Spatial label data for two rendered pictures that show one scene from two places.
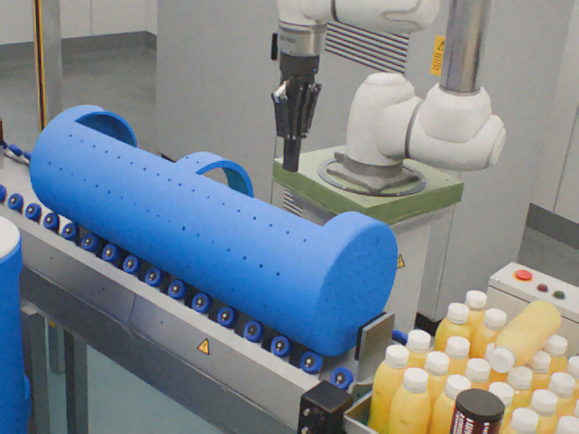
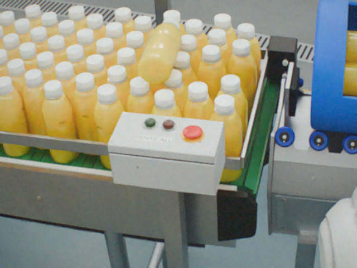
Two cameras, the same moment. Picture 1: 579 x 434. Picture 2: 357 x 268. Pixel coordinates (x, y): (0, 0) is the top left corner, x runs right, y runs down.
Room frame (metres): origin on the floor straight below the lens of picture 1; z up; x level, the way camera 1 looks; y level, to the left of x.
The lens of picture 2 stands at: (2.54, -0.91, 1.97)
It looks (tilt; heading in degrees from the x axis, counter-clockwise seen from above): 39 degrees down; 158
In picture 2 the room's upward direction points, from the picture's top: 4 degrees counter-clockwise
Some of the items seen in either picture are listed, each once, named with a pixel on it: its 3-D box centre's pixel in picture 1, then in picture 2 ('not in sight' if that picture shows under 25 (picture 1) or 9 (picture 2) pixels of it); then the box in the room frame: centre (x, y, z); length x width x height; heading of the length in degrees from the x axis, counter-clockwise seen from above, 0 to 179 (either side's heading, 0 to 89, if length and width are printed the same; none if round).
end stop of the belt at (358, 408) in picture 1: (404, 373); (256, 103); (1.39, -0.25, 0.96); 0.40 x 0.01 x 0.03; 142
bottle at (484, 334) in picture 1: (486, 359); (199, 127); (1.43, -0.41, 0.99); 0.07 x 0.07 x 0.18
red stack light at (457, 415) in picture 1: (477, 419); not in sight; (0.92, -0.27, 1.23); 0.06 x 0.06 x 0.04
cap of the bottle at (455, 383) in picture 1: (458, 385); (193, 26); (1.20, -0.31, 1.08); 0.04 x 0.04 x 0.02
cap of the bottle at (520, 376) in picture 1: (520, 375); not in sight; (1.25, -0.42, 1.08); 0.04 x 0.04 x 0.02
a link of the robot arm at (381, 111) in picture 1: (384, 117); not in sight; (2.15, -0.22, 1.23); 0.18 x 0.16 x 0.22; 65
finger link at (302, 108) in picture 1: (299, 108); not in sight; (1.61, 0.00, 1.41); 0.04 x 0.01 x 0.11; 52
